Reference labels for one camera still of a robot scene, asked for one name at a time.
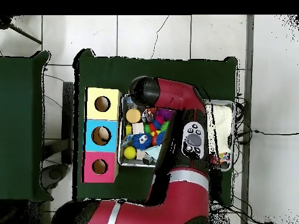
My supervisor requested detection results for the clear mesh bin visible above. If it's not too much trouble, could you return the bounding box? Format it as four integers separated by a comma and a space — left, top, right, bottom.
118, 95, 236, 172

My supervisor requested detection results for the wooden box with three holes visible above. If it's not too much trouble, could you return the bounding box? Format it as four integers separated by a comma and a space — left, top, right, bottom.
82, 86, 123, 184

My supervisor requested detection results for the black silver round toy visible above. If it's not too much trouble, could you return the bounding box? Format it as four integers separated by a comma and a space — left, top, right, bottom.
142, 108, 155, 123

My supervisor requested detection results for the purple spiky ball with eyes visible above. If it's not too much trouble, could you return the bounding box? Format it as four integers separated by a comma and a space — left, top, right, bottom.
156, 109, 175, 123

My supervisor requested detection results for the round wooden disc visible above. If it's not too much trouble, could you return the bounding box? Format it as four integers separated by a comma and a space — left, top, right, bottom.
126, 108, 142, 124

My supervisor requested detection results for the blue fuzzy ball with eyes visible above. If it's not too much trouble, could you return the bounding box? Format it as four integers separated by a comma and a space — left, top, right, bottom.
132, 132, 153, 151

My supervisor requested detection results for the mint green knit cloth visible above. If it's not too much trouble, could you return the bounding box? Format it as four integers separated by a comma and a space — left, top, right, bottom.
147, 145, 162, 162

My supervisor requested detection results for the yellow ball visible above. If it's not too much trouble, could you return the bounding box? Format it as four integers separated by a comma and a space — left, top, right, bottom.
123, 146, 137, 160

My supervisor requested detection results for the cream waffle cloth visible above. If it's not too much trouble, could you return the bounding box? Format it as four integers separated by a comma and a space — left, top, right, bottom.
206, 104, 233, 152

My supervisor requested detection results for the green cloth side table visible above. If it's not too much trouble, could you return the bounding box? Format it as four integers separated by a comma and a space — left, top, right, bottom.
0, 50, 52, 202

